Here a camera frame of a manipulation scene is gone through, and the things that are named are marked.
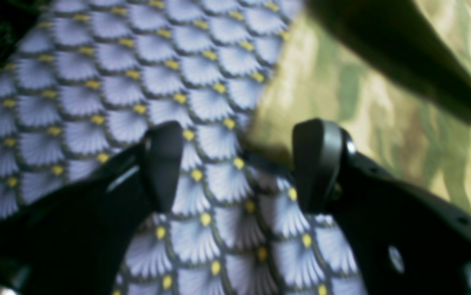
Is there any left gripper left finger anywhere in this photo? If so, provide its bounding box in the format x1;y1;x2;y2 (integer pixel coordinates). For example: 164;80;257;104
0;122;184;295

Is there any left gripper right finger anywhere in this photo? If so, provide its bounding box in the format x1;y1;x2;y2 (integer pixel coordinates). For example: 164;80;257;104
292;119;471;295

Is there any camouflage T-shirt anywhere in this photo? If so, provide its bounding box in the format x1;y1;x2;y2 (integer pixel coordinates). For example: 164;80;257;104
241;0;471;215

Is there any purple fan-pattern tablecloth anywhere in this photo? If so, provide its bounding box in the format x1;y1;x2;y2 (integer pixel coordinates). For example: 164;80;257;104
0;0;365;295

